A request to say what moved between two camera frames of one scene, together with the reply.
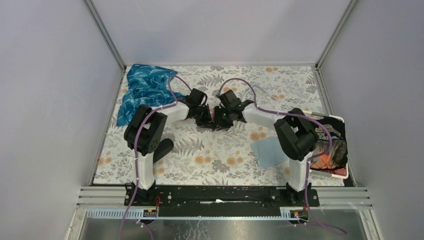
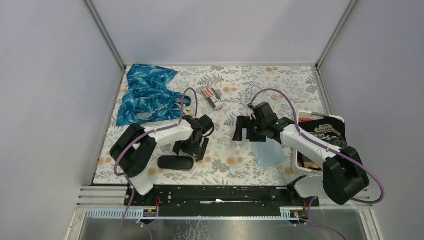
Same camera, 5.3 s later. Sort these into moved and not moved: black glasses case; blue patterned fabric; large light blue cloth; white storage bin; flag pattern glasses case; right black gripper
Moved: right black gripper; flag pattern glasses case; black glasses case
Not moved: large light blue cloth; blue patterned fabric; white storage bin
